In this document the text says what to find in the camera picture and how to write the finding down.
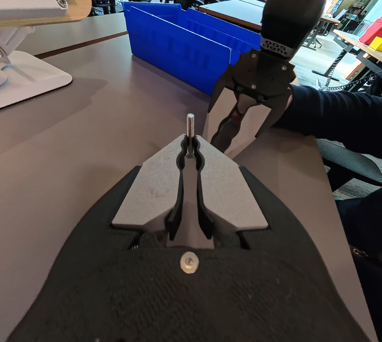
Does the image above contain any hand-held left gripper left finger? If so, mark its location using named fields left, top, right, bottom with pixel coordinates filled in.
left=111, top=134, right=187, bottom=241

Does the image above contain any person's right hand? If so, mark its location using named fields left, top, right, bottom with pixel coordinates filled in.
left=232, top=92, right=295, bottom=124

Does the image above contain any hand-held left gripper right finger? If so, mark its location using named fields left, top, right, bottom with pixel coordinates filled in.
left=194, top=136, right=269, bottom=240

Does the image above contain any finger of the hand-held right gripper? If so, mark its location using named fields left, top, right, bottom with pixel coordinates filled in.
left=202, top=85, right=240, bottom=152
left=225, top=107, right=271, bottom=160

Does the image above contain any wooden top office desk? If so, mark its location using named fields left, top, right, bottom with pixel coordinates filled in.
left=307, top=15, right=341, bottom=50
left=312, top=29, right=382, bottom=84

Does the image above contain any blue plastic bin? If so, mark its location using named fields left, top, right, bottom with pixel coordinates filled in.
left=121, top=1, right=262, bottom=96

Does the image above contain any person's right forearm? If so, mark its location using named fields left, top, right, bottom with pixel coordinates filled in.
left=275, top=84, right=382, bottom=158

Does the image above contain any black mesh office chair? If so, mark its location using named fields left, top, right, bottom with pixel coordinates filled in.
left=316, top=138, right=382, bottom=191

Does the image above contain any silver bolt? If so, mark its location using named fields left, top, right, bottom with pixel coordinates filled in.
left=186, top=113, right=196, bottom=158

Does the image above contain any white tablet stand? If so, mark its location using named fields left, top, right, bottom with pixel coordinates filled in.
left=0, top=27, right=73, bottom=109

